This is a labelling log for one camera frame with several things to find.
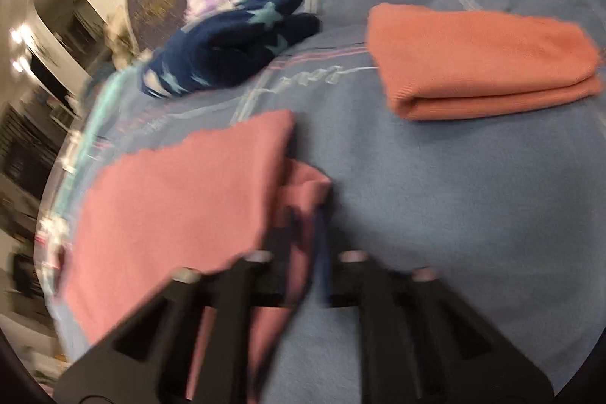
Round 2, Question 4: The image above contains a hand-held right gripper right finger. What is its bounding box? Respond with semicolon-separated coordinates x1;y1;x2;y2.
315;205;554;404

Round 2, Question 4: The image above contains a dark tree-print cushion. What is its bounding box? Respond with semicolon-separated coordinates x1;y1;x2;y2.
125;0;191;51

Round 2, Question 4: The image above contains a pink long-sleeve shirt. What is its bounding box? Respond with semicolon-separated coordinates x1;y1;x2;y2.
59;109;333;396

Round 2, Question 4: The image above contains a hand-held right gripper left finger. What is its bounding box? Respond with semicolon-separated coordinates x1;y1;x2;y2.
53;253;288;404

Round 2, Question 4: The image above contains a navy star-print cloth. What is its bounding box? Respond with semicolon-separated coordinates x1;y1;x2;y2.
139;0;323;100

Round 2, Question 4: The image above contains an orange folded cloth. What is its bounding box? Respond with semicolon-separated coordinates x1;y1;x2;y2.
367;3;605;122

